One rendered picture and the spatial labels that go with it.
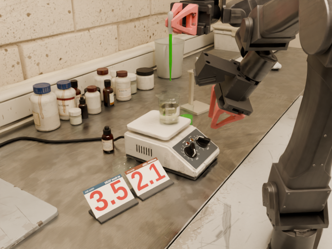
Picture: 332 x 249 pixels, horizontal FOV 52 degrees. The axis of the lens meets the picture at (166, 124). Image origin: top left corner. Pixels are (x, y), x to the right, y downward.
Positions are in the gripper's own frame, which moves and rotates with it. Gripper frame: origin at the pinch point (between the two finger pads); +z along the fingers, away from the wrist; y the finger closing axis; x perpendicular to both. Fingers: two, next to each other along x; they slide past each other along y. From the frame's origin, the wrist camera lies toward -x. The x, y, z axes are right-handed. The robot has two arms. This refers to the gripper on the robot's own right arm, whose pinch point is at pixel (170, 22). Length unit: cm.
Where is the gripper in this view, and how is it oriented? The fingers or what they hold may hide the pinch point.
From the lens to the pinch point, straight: 76.3
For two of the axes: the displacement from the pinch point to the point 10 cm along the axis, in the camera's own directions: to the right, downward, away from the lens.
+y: 8.4, 2.4, -4.9
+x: -0.1, 9.0, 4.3
